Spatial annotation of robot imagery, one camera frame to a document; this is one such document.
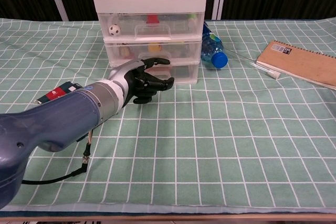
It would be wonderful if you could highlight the brown spiral notebook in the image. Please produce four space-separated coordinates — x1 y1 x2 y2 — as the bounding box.
256 40 336 90

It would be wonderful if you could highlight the green checked tablecloth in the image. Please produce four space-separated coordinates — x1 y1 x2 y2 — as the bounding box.
0 17 336 214

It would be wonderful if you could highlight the white plastic drawer organizer frame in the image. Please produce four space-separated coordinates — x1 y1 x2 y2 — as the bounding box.
92 0 207 85

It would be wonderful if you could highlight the clear plastic lowest drawer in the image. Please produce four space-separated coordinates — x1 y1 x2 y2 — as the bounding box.
110 61 200 85

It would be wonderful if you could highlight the blue plastic water bottle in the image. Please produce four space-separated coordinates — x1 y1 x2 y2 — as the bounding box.
201 21 228 69

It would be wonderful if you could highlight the small soccer ball toy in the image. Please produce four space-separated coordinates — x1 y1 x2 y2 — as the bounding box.
108 24 121 37

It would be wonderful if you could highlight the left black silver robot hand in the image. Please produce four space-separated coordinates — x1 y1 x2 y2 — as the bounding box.
107 57 175 109

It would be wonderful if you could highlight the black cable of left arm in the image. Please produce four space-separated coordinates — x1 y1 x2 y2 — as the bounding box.
21 129 93 185

